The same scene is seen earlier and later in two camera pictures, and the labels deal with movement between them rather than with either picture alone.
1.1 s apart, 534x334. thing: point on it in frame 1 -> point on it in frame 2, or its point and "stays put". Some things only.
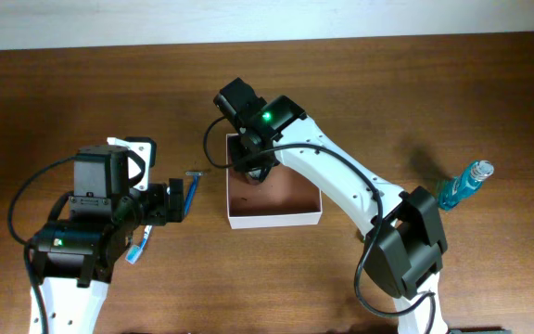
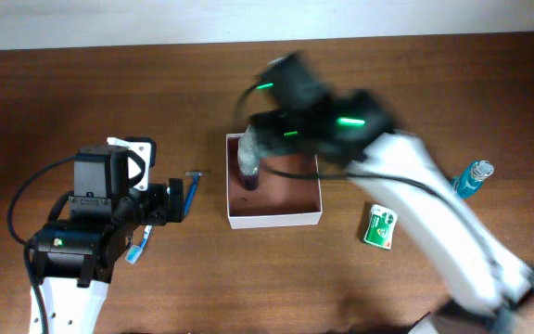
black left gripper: [159, 213] stays put
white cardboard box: [283, 199] stays put
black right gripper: [242, 157] -> [282, 138]
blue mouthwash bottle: [464, 185] stays put
